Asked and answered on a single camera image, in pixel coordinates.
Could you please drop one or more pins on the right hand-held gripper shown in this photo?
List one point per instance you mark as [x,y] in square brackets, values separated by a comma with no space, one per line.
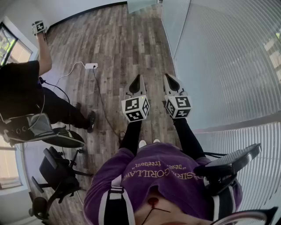
[179,106]

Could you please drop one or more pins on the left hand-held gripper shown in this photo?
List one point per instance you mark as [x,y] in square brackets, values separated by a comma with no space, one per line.
[134,107]

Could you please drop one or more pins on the person's left forearm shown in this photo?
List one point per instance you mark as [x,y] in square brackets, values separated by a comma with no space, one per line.
[131,138]

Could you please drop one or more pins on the person's right forearm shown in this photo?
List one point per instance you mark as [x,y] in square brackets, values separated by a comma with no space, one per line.
[188,138]

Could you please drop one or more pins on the white power strip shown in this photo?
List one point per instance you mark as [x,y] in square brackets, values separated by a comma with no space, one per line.
[91,66]

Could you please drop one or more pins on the person's left white shoe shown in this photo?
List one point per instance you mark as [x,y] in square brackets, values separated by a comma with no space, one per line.
[142,144]

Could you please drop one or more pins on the person's white shoe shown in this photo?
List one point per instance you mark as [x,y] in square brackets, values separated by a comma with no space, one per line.
[156,140]
[142,144]

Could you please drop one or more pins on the person's right white shoe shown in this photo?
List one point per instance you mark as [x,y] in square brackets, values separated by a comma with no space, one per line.
[156,140]

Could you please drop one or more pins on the glass partition with blinds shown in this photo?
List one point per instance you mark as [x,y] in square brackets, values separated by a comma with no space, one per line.
[230,66]

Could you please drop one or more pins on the person's purple shirt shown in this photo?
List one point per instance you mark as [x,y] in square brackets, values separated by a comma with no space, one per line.
[158,175]

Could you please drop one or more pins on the black chest-mounted device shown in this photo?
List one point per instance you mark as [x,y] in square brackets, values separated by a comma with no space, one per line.
[230,162]

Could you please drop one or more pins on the black office chair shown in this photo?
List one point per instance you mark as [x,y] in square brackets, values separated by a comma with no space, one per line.
[59,173]

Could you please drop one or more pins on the dark-framed window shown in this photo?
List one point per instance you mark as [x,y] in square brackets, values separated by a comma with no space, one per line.
[8,44]

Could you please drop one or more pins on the window with beige blind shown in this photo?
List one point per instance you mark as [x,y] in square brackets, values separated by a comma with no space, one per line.
[8,162]

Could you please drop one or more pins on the head-worn camera mount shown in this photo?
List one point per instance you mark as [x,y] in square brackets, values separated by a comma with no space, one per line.
[246,217]

